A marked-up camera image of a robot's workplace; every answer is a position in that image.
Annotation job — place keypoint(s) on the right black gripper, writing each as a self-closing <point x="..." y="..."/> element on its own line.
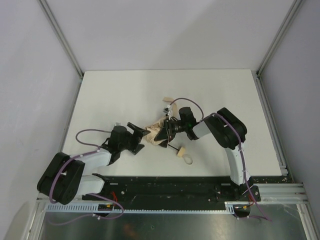
<point x="169" y="129"/>

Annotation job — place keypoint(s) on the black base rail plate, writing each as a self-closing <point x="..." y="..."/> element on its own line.
<point x="175" y="193"/>

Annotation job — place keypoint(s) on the right aluminium frame post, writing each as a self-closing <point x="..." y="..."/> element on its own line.
<point x="280" y="34"/>

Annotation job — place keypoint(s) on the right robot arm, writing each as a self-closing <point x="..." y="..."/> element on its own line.
<point x="226" y="128"/>

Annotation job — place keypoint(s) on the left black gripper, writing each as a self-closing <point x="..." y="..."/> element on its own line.
<point x="135" y="141"/>

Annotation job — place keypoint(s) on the beige folding umbrella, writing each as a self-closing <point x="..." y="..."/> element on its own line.
<point x="155" y="129"/>

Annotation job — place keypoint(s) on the left aluminium frame post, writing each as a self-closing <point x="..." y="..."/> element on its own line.
<point x="60" y="36"/>

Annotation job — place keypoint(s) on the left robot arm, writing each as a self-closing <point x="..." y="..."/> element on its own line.
<point x="67" y="177"/>

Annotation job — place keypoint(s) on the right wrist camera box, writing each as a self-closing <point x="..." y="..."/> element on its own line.
<point x="168" y="111"/>

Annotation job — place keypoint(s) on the aluminium frame post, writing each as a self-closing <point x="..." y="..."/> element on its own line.
<point x="60" y="36"/>
<point x="280" y="34"/>

